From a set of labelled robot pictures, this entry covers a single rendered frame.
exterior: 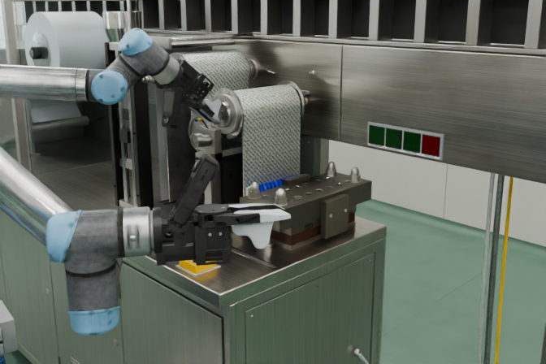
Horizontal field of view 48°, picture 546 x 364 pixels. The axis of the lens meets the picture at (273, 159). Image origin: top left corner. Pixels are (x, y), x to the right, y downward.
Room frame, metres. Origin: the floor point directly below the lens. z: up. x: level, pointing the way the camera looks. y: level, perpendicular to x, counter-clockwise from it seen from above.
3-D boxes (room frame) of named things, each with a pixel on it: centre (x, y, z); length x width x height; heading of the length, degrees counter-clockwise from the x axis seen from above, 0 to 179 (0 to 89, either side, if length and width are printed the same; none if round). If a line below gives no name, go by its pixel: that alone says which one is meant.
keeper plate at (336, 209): (1.65, -0.18, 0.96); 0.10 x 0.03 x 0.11; 134
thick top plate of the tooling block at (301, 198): (1.71, -0.10, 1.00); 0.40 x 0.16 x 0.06; 134
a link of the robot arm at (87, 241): (0.86, 0.28, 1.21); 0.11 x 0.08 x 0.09; 101
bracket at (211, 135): (1.72, 0.19, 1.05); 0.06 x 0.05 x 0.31; 134
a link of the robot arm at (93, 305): (0.88, 0.28, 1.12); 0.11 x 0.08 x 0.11; 11
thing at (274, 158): (1.77, 0.00, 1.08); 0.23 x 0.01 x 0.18; 134
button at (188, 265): (1.45, 0.19, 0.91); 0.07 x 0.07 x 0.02; 44
